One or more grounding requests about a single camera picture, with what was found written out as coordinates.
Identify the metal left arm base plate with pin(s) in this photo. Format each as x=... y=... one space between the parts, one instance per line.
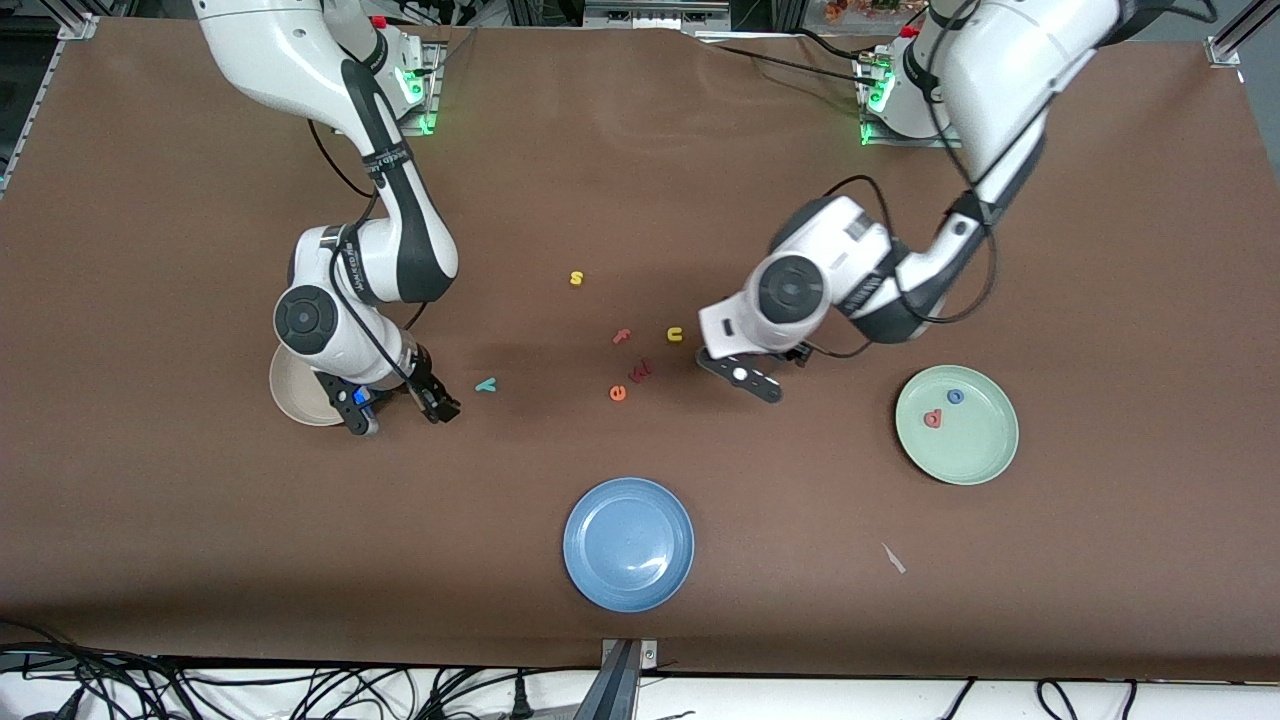
x=880 y=141

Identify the small white paper scrap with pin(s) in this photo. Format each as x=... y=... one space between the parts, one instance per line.
x=893 y=558

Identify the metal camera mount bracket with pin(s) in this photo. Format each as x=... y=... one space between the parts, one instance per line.
x=620 y=675

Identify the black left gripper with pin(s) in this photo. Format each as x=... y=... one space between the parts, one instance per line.
x=797 y=353

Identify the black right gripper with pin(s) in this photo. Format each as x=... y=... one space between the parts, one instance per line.
x=422 y=378

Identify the brown table cover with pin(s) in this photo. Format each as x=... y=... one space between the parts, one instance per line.
x=640 y=200

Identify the orange background object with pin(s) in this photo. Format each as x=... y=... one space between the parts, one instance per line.
x=870 y=8

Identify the blue plate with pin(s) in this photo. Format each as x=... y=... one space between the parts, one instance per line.
x=628 y=545

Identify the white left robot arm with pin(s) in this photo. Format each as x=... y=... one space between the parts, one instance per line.
x=790 y=290

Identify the beige brown plate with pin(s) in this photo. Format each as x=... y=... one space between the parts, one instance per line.
x=295 y=395

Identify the aluminium table corner rail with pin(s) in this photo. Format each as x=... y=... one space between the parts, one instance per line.
x=1235 y=40
x=78 y=27

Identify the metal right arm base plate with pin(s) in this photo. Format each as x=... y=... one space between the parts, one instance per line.
x=432 y=100

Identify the pale green plate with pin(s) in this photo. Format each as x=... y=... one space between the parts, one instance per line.
x=975 y=450

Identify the aluminium frame bar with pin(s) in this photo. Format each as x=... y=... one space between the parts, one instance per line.
x=655 y=15

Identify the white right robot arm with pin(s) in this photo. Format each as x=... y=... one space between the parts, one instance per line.
x=310 y=320

